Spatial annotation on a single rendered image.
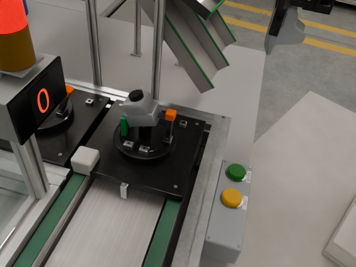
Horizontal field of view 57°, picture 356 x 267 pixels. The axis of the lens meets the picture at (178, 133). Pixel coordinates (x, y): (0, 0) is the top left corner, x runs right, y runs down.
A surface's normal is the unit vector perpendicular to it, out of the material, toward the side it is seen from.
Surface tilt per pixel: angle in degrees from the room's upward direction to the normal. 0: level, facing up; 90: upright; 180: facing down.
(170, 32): 90
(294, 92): 0
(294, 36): 93
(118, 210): 0
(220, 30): 90
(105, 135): 0
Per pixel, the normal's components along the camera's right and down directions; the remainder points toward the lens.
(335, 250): -0.66, 0.48
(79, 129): 0.09, -0.72
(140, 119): -0.26, 0.68
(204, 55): 0.70, -0.26
